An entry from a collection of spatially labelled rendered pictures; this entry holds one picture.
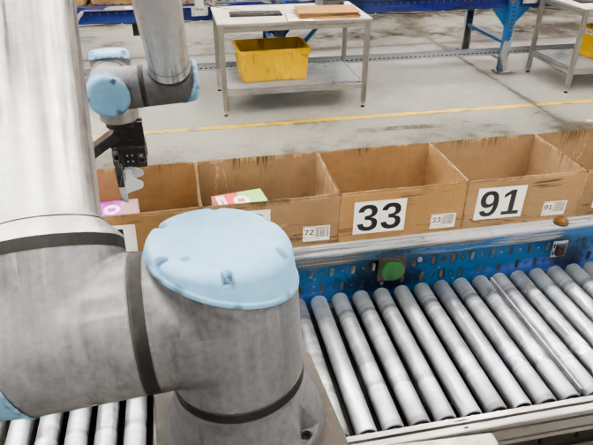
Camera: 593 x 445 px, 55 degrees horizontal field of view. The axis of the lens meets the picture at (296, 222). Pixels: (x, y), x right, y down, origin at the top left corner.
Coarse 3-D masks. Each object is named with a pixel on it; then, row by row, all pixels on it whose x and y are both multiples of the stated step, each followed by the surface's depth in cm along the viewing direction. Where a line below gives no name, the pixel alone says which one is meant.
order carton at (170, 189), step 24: (144, 168) 176; (168, 168) 177; (192, 168) 179; (144, 192) 180; (168, 192) 182; (192, 192) 183; (120, 216) 151; (144, 216) 152; (168, 216) 154; (144, 240) 156
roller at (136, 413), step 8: (128, 400) 137; (136, 400) 136; (144, 400) 137; (128, 408) 134; (136, 408) 134; (144, 408) 135; (128, 416) 132; (136, 416) 132; (144, 416) 133; (128, 424) 130; (136, 424) 130; (144, 424) 131; (128, 432) 128; (136, 432) 128; (144, 432) 130; (128, 440) 127; (136, 440) 126; (144, 440) 128
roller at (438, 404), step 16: (384, 288) 173; (384, 304) 167; (400, 320) 161; (400, 336) 156; (416, 352) 150; (416, 368) 146; (432, 384) 140; (432, 400) 137; (432, 416) 136; (448, 416) 133
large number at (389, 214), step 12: (360, 204) 164; (372, 204) 165; (384, 204) 165; (396, 204) 166; (360, 216) 166; (372, 216) 167; (384, 216) 168; (396, 216) 169; (360, 228) 168; (372, 228) 169; (384, 228) 170; (396, 228) 171
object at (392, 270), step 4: (392, 260) 168; (396, 260) 169; (388, 264) 168; (392, 264) 168; (396, 264) 168; (400, 264) 169; (384, 268) 168; (388, 268) 168; (392, 268) 169; (396, 268) 169; (400, 268) 169; (384, 272) 169; (388, 272) 169; (392, 272) 169; (396, 272) 170; (400, 272) 170; (384, 276) 170; (388, 276) 170; (392, 276) 170; (396, 276) 171; (400, 276) 171; (388, 280) 171; (392, 280) 171
